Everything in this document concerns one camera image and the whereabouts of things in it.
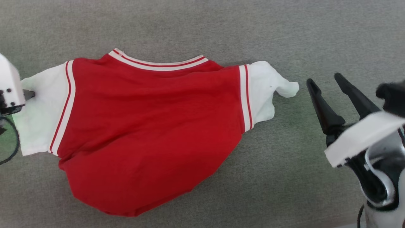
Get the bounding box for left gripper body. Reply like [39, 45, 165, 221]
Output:
[0, 54, 26, 115]

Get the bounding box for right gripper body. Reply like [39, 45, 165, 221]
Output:
[324, 111, 405, 168]

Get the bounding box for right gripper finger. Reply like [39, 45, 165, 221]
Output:
[334, 73, 380, 120]
[306, 78, 346, 135]

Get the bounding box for red shirt with white sleeves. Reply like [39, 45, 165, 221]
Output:
[12, 48, 299, 217]

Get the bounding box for grey fabric sofa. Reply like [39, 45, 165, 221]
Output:
[0, 0, 405, 228]

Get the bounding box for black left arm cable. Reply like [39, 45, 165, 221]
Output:
[0, 116, 20, 165]

